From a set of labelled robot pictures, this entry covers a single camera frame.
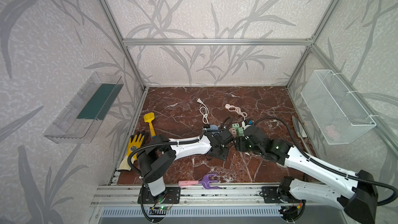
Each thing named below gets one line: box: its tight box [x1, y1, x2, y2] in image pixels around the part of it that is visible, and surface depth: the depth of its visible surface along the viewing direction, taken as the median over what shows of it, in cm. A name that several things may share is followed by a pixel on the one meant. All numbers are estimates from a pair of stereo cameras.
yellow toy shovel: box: [143, 112, 157, 139], surface depth 101 cm
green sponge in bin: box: [76, 83, 124, 121], surface depth 69 cm
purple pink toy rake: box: [178, 173, 221, 190], surface depth 78 cm
